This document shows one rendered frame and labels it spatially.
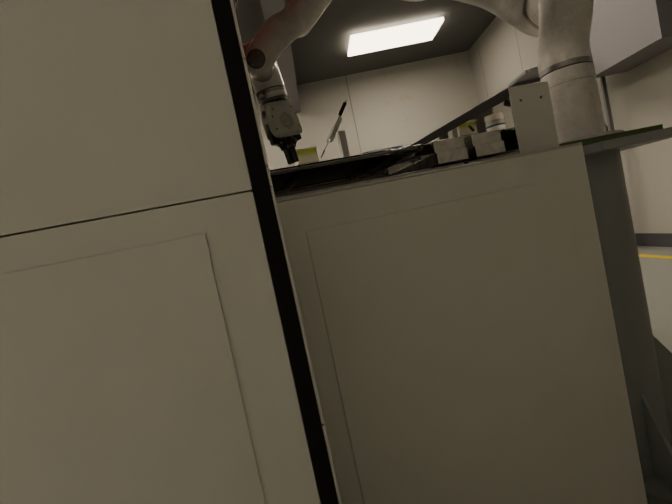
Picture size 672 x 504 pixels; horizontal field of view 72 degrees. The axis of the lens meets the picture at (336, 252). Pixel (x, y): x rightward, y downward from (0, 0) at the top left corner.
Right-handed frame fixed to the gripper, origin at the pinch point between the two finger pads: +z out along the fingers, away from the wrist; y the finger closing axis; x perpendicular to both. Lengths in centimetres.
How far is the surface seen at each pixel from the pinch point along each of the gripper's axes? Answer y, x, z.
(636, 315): 28, -68, 62
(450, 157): 10.4, -42.1, 13.5
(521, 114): 9, -61, 9
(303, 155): 15.8, 12.4, -0.6
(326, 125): 463, 428, -80
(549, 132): 13, -64, 14
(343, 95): 496, 403, -117
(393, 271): -28, -48, 28
